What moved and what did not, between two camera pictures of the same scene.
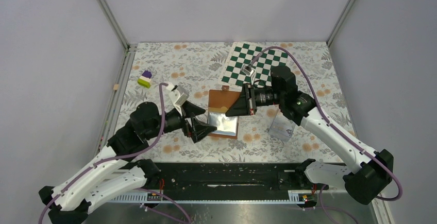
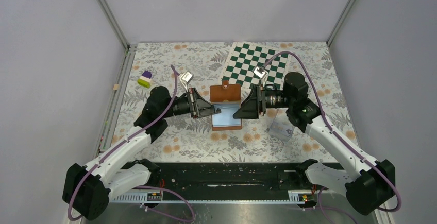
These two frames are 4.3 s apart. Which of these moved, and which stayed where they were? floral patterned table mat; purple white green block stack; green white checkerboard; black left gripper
Moved: black left gripper
Stayed: floral patterned table mat; green white checkerboard; purple white green block stack
